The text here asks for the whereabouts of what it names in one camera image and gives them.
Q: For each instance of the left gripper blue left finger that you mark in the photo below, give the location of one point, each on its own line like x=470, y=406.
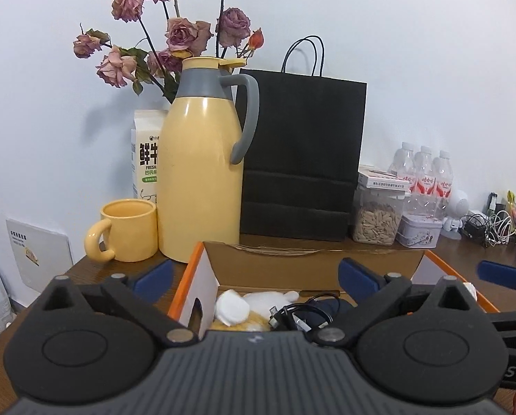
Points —
x=133, y=299

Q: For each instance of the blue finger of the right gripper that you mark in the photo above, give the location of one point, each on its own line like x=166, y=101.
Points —
x=497, y=273

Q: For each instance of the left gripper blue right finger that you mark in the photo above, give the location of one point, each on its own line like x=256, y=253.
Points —
x=377, y=297

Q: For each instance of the yellow white plush toy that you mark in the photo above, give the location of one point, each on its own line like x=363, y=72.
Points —
x=260, y=304

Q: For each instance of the navy zipper pouch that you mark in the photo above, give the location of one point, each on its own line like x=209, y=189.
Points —
x=333, y=307

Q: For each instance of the large white jar lid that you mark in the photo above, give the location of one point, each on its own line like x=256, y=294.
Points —
x=231, y=309

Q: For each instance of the yellow mug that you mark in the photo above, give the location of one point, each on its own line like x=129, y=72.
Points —
x=127, y=232

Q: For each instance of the clear seed container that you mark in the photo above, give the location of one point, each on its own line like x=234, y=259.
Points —
x=376, y=215

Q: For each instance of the red cardboard box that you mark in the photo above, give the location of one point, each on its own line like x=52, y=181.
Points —
x=217, y=267

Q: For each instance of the white tin box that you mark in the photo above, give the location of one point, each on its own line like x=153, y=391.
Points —
x=419, y=231

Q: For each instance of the white robot figurine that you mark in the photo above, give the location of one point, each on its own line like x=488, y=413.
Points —
x=456, y=209

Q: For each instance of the small white box on container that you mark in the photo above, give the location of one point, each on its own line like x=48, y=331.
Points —
x=372, y=178

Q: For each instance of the water bottle middle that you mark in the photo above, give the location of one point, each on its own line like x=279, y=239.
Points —
x=422, y=201

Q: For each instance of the water bottle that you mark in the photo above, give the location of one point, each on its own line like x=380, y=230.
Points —
x=444, y=176
x=422, y=201
x=403, y=165

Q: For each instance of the black paper bag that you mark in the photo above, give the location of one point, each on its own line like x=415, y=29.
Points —
x=300, y=173

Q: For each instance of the water bottle right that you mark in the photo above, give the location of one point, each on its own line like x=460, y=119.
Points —
x=444, y=176

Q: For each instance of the water bottle left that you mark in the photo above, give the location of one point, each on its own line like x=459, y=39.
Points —
x=403, y=165

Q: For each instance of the white milk carton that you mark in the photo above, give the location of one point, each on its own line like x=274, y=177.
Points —
x=144, y=143

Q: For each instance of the yellow thermos jug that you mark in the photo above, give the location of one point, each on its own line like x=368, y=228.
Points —
x=204, y=139

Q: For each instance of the dried pink rose bouquet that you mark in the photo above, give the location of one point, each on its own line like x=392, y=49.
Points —
x=184, y=39

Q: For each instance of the white wall panel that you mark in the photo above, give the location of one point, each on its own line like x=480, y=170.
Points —
x=40, y=254

